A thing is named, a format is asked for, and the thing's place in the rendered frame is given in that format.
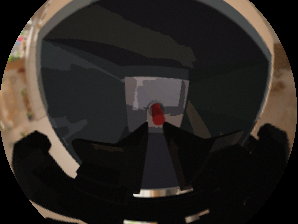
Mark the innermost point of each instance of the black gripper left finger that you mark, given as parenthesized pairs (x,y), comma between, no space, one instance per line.
(128,154)

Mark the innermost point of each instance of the red peg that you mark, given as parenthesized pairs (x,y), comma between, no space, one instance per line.
(157,116)

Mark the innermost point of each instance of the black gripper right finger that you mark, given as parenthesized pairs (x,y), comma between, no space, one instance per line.
(190,153)

